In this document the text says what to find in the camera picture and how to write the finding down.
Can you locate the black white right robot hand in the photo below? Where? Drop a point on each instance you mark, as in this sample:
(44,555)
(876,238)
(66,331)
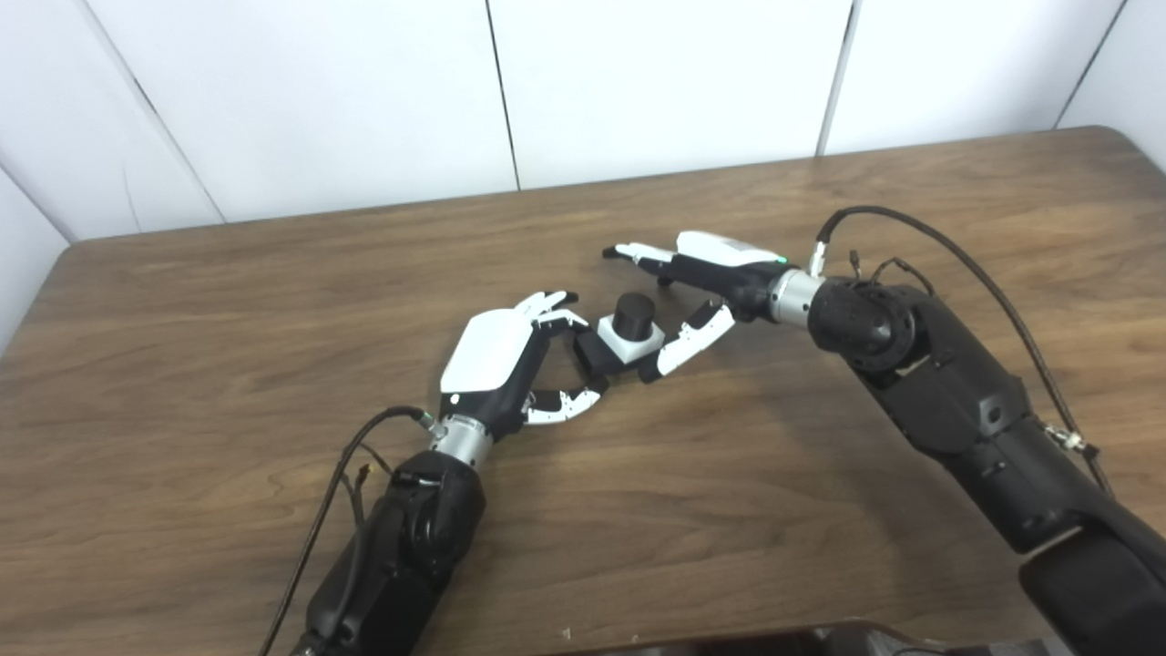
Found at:
(729,264)

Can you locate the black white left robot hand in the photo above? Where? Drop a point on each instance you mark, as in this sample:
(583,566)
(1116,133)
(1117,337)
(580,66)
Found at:
(492,351)

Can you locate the black peg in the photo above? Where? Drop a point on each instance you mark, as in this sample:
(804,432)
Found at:
(633,314)

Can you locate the white square piece with hole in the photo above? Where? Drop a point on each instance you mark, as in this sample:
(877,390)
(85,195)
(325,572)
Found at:
(638,348)

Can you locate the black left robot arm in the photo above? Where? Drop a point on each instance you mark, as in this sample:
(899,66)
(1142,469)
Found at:
(401,556)

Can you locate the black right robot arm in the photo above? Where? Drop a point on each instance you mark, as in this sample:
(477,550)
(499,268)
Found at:
(966,401)

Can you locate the dark robot body edge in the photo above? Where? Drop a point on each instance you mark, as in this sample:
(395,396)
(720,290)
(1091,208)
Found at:
(847,642)

